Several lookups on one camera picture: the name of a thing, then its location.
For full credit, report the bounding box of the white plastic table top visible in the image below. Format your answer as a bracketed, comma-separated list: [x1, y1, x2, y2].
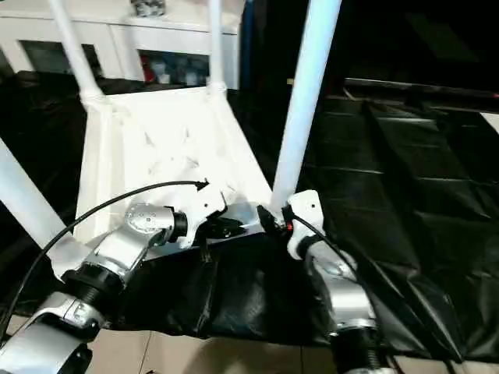
[50, 83, 274, 282]

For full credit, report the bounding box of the black table mat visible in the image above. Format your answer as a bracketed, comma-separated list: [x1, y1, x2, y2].
[0, 69, 499, 362]

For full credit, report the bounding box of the black long bar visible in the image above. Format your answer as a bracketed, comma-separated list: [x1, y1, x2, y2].
[344, 76, 499, 99]

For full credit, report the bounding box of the white glass-door cabinet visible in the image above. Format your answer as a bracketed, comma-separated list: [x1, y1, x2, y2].
[0, 0, 242, 91]

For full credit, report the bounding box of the white flat board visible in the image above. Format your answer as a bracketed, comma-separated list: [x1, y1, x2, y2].
[480, 111, 499, 142]

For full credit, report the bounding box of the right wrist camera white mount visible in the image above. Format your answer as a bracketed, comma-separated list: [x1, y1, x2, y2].
[285, 189, 326, 261]

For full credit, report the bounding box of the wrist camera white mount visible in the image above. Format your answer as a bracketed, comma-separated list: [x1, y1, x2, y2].
[285, 189, 326, 261]
[180, 178, 230, 251]

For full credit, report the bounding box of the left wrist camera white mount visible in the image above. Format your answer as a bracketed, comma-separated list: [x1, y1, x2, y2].
[180, 178, 230, 251]

